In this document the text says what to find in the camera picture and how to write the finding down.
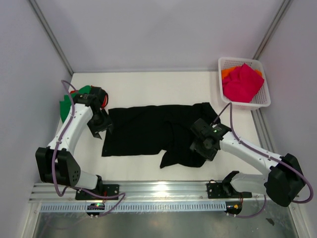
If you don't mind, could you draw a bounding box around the black t shirt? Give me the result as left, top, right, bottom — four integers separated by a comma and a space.
102, 102, 220, 168

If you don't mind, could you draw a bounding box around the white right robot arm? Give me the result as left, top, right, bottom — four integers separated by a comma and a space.
190, 119, 306, 207

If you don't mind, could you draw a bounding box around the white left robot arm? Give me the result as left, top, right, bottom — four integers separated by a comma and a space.
35, 86, 113, 199

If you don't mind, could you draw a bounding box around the red t shirt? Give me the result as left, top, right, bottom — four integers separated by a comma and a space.
70, 85, 108, 107

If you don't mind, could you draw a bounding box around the green t shirt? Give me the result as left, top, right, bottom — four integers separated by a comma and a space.
59, 85, 91, 123

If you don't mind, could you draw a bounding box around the pink t shirt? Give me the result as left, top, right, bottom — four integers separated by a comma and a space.
221, 63, 264, 103

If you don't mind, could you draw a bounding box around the white plastic basket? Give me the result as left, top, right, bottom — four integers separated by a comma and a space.
218, 57, 271, 110

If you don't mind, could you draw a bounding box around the orange t shirt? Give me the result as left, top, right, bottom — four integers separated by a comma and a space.
221, 66, 263, 79

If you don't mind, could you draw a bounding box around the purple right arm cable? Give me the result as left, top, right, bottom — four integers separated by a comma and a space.
212, 102, 314, 219

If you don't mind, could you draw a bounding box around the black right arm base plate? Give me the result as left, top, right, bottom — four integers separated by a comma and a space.
206, 180, 252, 199

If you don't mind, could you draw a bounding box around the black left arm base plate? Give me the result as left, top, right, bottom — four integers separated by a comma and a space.
75, 184, 119, 201

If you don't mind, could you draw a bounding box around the left rear frame post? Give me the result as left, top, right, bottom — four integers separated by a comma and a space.
27, 0, 74, 76

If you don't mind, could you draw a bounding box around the frame post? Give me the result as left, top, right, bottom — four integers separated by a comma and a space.
27, 0, 74, 76
253, 0, 293, 60

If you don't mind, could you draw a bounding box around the aluminium front rail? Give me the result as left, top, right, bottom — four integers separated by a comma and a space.
29, 180, 301, 203

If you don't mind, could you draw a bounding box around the grey slotted cable duct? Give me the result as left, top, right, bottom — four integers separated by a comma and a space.
40, 201, 227, 213

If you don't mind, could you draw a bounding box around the right rear frame post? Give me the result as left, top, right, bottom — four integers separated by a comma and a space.
253, 0, 293, 60

